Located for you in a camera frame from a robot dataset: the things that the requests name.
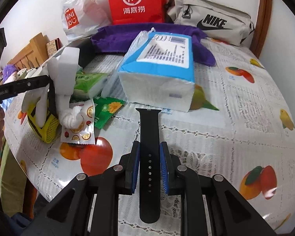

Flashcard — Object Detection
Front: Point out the red Haidilao paper bag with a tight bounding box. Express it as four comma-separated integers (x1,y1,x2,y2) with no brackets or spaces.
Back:
108,0,167,25

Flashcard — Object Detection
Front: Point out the wooden chair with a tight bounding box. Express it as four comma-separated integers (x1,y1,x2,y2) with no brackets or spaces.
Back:
7,32,48,70

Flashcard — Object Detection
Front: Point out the green wet wipes pack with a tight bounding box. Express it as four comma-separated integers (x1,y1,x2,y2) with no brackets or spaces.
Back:
73,71,108,100

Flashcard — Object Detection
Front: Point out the white sock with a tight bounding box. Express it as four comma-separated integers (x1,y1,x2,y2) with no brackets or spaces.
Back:
22,58,71,127

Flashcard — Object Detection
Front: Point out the blue tissue pack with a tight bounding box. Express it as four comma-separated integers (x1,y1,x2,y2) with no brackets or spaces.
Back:
101,28,195,112

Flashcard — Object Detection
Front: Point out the fruit print tablecloth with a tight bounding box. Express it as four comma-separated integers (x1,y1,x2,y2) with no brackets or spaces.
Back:
5,39,295,229

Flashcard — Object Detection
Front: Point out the fruit print white sachet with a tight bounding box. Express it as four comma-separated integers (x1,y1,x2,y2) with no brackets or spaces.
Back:
61,99,96,145

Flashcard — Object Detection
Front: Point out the yellow Adidas mini bag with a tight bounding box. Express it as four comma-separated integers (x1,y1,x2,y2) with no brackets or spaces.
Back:
26,100,60,144

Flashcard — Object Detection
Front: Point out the white Miniso plastic bag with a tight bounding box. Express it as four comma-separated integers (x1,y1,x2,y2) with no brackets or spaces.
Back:
61,0,111,42

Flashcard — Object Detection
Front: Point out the green fruit sachet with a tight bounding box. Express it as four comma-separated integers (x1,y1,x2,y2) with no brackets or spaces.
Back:
93,96,125,129

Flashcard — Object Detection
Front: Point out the purple towel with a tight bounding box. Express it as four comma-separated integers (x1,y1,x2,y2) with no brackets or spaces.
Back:
91,22,216,67

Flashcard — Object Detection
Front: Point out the white sponge block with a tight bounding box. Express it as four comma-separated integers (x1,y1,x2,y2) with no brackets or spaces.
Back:
54,47,80,96

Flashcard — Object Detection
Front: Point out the brown wooden door frame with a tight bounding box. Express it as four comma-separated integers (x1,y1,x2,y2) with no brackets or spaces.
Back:
250,0,272,58

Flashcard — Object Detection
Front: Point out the purple plush toy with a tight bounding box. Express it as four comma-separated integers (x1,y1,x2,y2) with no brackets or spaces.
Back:
3,64,18,83

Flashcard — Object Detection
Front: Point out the black watch strap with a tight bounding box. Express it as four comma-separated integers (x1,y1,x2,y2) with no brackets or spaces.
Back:
135,108,162,224

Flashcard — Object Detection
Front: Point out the brown patterned box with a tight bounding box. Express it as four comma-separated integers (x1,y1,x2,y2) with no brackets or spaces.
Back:
46,38,62,58

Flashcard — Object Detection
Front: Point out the beige Nike bag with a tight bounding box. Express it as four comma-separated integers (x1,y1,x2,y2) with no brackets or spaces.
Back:
167,0,255,46

